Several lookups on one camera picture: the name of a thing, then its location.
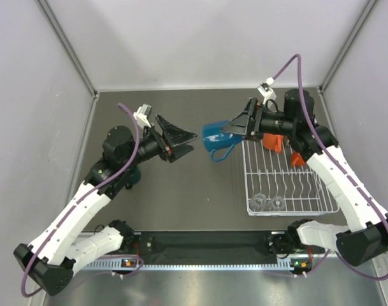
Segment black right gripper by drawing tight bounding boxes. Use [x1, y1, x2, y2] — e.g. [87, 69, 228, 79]
[222, 98, 296, 142]

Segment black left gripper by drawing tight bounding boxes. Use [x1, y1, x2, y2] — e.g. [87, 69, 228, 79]
[121, 113, 199, 170]

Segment large orange mug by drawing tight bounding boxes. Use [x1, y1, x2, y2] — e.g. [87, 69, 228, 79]
[262, 133, 284, 154]

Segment blue mug white interior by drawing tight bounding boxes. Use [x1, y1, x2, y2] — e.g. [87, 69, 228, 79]
[201, 120, 243, 162]

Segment dark green glass cup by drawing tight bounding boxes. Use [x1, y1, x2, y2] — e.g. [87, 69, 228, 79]
[124, 166, 141, 190]

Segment small orange cup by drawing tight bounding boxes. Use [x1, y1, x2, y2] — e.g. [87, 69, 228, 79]
[291, 152, 306, 167]

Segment clear glass cup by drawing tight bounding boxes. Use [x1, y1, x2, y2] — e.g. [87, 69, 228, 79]
[248, 193, 267, 212]
[268, 196, 285, 212]

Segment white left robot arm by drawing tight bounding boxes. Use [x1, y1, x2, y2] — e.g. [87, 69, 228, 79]
[13, 114, 198, 297]

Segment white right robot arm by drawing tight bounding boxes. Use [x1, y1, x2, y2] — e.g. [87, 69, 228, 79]
[221, 89, 388, 266]

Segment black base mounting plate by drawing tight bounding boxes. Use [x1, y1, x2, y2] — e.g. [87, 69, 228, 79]
[136, 231, 293, 265]

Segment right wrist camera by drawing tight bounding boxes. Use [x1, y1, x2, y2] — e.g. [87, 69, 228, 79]
[257, 77, 277, 105]

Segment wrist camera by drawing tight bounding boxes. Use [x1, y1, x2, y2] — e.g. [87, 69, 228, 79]
[133, 104, 152, 129]
[257, 77, 277, 105]

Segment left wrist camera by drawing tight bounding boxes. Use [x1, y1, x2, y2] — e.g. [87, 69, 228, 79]
[133, 104, 152, 129]

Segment white wire dish rack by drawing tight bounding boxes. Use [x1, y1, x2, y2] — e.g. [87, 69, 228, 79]
[241, 141, 339, 217]

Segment aluminium slotted cable rail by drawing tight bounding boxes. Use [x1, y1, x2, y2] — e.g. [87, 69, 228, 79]
[82, 254, 309, 272]

